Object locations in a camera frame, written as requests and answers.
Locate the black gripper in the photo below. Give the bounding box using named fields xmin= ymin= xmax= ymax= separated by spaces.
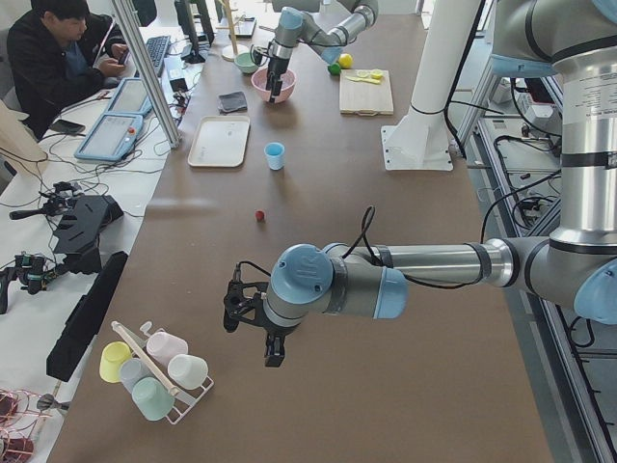
xmin=223 ymin=280 xmax=296 ymax=368
xmin=250 ymin=43 xmax=289 ymax=103

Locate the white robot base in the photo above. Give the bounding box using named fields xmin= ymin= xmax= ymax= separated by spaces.
xmin=382 ymin=0 xmax=484 ymax=171

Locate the light blue plastic cup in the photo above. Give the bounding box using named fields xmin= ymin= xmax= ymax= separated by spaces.
xmin=264 ymin=142 xmax=285 ymax=171

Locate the white upturned cup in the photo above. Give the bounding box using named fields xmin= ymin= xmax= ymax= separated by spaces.
xmin=167 ymin=354 xmax=209 ymax=390

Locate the pink upturned cup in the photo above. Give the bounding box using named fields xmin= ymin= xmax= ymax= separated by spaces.
xmin=146 ymin=331 xmax=188 ymax=368

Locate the green upturned cup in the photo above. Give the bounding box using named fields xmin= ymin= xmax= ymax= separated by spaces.
xmin=131 ymin=377 xmax=174 ymax=422

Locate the grey upturned cup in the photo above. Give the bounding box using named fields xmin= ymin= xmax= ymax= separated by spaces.
xmin=119 ymin=358 xmax=151 ymax=394

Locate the yellow upturned cup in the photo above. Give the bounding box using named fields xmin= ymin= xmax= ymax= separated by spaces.
xmin=99 ymin=341 xmax=132 ymax=384

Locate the pink bowl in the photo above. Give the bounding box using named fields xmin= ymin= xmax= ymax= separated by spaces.
xmin=251 ymin=68 xmax=296 ymax=103

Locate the green bowl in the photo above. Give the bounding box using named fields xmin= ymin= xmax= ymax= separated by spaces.
xmin=234 ymin=52 xmax=259 ymax=74

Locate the grey folded cloth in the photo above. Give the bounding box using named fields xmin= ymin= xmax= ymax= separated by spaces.
xmin=218 ymin=91 xmax=248 ymax=114

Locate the wooden glass stand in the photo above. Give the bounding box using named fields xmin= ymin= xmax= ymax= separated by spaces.
xmin=216 ymin=0 xmax=249 ymax=62

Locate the whole lemon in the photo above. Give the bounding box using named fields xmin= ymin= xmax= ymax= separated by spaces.
xmin=337 ymin=53 xmax=354 ymax=69

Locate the cream rabbit serving tray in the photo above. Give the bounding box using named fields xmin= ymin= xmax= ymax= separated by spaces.
xmin=187 ymin=116 xmax=251 ymax=168

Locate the yellow plastic knife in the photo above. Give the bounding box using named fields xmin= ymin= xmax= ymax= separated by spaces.
xmin=344 ymin=75 xmax=382 ymax=85

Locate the wooden cutting board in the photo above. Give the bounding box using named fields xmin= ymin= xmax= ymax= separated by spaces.
xmin=339 ymin=69 xmax=393 ymax=116

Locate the lemon half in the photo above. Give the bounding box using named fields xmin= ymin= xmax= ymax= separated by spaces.
xmin=369 ymin=69 xmax=384 ymax=81

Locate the black keyboard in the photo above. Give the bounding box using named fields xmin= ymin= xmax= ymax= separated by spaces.
xmin=146 ymin=35 xmax=171 ymax=77

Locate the blue teach pendant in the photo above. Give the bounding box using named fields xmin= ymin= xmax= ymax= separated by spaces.
xmin=74 ymin=112 xmax=144 ymax=162

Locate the seated person dark jacket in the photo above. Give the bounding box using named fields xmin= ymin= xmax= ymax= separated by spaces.
xmin=7 ymin=0 xmax=128 ymax=140

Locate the wooden rack handle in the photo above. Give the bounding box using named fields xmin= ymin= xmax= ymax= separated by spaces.
xmin=111 ymin=321 xmax=180 ymax=396

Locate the white wire cup rack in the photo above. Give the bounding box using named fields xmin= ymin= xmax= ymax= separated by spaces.
xmin=131 ymin=321 xmax=214 ymax=424

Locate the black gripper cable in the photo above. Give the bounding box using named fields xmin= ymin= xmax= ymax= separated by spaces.
xmin=231 ymin=204 xmax=486 ymax=290

